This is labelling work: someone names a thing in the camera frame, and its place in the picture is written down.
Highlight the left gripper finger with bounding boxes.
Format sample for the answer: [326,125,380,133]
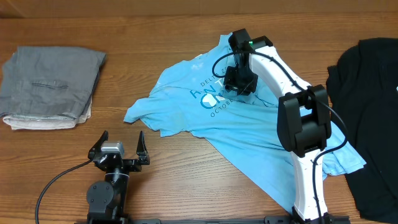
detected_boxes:
[88,130,109,159]
[136,131,149,161]

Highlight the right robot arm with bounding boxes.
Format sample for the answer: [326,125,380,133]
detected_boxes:
[224,29,332,223]

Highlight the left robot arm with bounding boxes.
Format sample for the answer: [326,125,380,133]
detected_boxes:
[86,131,150,224]

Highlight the folded beige cloth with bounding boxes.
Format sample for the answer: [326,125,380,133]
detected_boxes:
[2,98,92,130]

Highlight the folded grey trousers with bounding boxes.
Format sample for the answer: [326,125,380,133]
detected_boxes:
[1,46,106,118]

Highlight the black polo shirt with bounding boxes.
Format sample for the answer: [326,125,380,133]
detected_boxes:
[326,38,397,223]

